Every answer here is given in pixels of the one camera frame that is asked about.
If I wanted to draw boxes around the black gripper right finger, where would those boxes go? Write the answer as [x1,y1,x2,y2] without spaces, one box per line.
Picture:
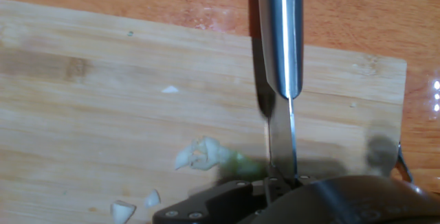
[295,173,312,186]

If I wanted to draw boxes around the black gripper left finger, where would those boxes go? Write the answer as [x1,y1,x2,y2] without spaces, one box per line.
[153,179,272,224]

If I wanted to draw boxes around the steel cleaver knife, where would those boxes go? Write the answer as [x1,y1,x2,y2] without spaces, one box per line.
[256,0,305,180]

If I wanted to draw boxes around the large reddish wooden board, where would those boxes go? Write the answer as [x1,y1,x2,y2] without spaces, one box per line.
[0,0,440,197]

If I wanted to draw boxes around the light wooden cutting board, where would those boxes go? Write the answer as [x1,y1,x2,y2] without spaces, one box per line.
[0,0,414,224]

